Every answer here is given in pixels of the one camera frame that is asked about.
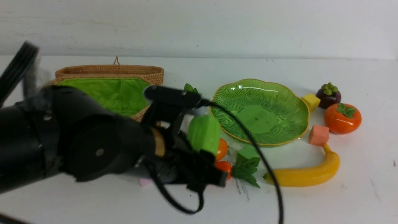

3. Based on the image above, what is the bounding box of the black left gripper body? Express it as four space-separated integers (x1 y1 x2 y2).
137 103 195 185

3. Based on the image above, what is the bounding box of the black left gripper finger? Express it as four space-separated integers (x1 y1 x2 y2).
186 150 228 193

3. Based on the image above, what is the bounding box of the orange yellow mango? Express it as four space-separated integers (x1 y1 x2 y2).
215 138 229 161

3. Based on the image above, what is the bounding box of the orange carrot with green leaves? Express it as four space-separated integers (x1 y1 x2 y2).
215 157 260 188

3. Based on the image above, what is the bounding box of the green cucumber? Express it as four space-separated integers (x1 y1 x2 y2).
187 114 219 156

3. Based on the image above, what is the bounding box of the white radish with green leaves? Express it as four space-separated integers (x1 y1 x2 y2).
183 83 209 116

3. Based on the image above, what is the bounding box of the yellow banana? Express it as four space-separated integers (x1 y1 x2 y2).
273 144 340 187

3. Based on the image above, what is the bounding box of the purple mangosteen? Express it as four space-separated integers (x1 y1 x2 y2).
315 82 341 109

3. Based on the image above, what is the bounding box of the orange persimmon with green calyx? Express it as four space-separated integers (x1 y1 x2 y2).
324 103 362 134

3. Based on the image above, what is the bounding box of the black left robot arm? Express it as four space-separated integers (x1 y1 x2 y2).
1 41 228 192

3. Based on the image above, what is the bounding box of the pink foam cube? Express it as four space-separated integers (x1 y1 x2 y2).
138 178 154 188

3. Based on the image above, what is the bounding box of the green foam cube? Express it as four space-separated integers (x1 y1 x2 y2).
235 145 260 163

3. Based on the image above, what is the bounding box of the woven rattan basket green lining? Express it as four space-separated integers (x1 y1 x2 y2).
51 77 150 128

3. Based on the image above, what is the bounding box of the woven rattan basket lid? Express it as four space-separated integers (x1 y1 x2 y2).
55 57 164 85

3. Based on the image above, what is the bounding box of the green glass leaf plate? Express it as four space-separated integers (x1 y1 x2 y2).
213 78 310 147

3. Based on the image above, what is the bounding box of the salmon orange foam cube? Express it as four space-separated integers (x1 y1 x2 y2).
308 125 329 147

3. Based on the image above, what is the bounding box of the yellow foam cube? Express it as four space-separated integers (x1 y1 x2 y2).
301 94 320 113

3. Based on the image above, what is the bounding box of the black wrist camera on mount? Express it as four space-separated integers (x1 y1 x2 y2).
143 85 203 109

